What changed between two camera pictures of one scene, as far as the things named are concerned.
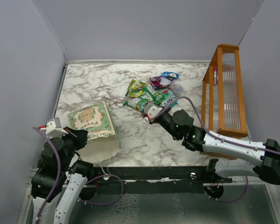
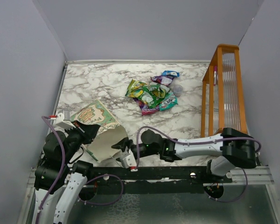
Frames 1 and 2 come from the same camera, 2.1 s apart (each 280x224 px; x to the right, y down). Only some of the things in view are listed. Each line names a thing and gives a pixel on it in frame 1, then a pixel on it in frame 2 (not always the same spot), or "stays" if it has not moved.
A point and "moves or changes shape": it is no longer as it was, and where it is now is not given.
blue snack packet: x=170 y=73 stays
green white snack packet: x=149 y=94 moves or changes shape
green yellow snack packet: x=135 y=89 stays
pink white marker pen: x=215 y=75 stays
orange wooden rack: x=220 y=105 stays
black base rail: x=178 y=179 stays
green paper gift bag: x=102 y=145 moves or changes shape
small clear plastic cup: x=178 y=89 stays
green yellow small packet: x=135 y=102 to x=159 y=93
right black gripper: x=155 y=121 to x=123 y=143
